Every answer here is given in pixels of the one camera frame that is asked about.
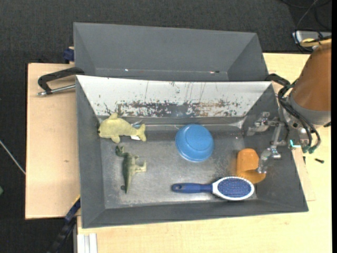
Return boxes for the pale brown flat board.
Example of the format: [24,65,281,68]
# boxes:
[25,62,316,220]

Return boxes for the green toy dinosaur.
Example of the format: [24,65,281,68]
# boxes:
[115,145,147,194]

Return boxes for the grey metal bin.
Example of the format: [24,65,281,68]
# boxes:
[73,22,309,229]

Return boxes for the orange cup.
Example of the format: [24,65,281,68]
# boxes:
[235,148,267,184]

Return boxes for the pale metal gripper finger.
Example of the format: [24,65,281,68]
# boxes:
[245,111,280,137]
[256,145,282,174]

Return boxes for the blue and white brush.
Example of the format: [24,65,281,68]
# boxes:
[171,176,255,201]

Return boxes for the blue bowl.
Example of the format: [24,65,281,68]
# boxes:
[175,123,215,163]

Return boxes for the yellow toy dolphin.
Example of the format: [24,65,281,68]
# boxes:
[97,112,147,144]

